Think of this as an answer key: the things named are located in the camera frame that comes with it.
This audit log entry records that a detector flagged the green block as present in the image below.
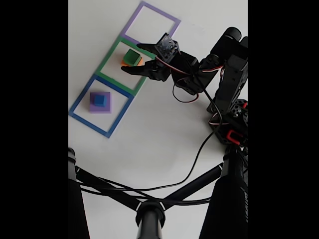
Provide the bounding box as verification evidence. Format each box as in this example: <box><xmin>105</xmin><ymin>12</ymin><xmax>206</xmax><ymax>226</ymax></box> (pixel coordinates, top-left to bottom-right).
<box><xmin>123</xmin><ymin>48</ymin><xmax>141</xmax><ymax>66</ymax></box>

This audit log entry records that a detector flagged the orange block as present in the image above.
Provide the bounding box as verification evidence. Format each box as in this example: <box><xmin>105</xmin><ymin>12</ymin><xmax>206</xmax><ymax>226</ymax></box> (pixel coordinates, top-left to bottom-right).
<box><xmin>121</xmin><ymin>56</ymin><xmax>143</xmax><ymax>67</ymax></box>

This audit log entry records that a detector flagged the small blue cube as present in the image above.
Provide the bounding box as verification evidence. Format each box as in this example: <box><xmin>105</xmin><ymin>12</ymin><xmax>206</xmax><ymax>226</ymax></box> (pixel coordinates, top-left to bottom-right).
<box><xmin>94</xmin><ymin>94</ymin><xmax>108</xmax><ymax>107</ymax></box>

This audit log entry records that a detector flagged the purple block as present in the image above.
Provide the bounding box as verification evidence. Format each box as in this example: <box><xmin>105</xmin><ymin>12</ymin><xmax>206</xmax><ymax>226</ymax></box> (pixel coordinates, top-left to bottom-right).
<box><xmin>89</xmin><ymin>91</ymin><xmax>112</xmax><ymax>115</ymax></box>

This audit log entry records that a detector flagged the red clamp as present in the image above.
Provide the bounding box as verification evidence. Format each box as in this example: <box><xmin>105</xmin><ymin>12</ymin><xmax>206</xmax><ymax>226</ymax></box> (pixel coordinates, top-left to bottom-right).
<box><xmin>226</xmin><ymin>129</ymin><xmax>244</xmax><ymax>145</ymax></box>

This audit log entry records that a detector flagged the black tripod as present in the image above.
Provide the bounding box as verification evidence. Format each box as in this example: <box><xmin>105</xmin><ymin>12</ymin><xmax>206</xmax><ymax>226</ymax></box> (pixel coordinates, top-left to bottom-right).
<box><xmin>68</xmin><ymin>146</ymin><xmax>248</xmax><ymax>239</ymax></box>

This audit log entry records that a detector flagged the dark gripper camera box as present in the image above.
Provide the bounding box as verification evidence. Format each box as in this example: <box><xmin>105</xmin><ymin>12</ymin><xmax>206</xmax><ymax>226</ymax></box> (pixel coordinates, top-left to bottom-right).
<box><xmin>154</xmin><ymin>32</ymin><xmax>181</xmax><ymax>65</ymax></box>

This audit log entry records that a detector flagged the purple square frame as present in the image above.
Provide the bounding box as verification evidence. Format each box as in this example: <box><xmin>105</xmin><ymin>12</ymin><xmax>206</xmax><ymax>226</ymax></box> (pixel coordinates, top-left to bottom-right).
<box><xmin>120</xmin><ymin>0</ymin><xmax>181</xmax><ymax>56</ymax></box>

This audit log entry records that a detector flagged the green square frame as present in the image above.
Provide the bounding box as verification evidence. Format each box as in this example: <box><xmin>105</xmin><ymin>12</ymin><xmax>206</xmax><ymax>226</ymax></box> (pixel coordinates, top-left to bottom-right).
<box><xmin>96</xmin><ymin>36</ymin><xmax>158</xmax><ymax>97</ymax></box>

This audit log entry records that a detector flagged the blue square frame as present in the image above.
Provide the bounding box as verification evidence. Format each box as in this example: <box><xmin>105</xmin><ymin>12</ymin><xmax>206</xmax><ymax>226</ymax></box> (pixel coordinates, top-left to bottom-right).
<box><xmin>69</xmin><ymin>74</ymin><xmax>135</xmax><ymax>139</ymax></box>

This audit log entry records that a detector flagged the thin black cable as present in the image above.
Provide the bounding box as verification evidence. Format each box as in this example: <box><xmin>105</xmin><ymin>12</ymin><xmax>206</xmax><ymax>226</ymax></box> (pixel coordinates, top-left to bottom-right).
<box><xmin>79</xmin><ymin>175</ymin><xmax>214</xmax><ymax>206</ymax></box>

